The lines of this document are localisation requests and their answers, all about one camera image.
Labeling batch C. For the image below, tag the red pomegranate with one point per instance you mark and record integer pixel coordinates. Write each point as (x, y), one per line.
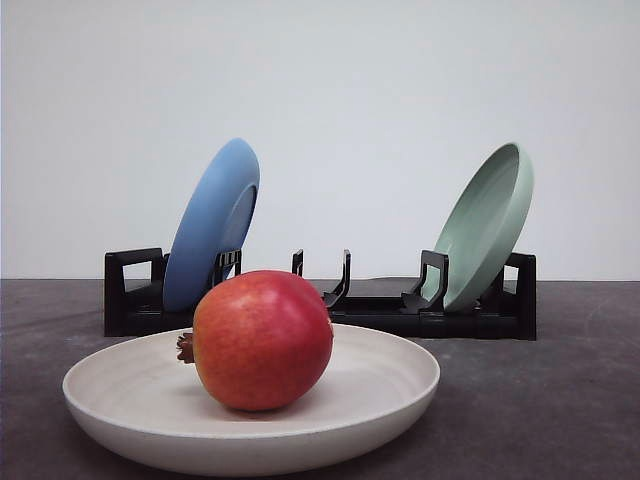
(261, 340)

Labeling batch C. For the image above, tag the white plate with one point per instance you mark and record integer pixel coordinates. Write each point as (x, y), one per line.
(142, 398)

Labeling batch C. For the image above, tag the blue plate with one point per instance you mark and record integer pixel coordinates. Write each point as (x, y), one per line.
(216, 219)

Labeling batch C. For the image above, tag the light green plate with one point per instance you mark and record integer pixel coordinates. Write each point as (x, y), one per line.
(483, 227)

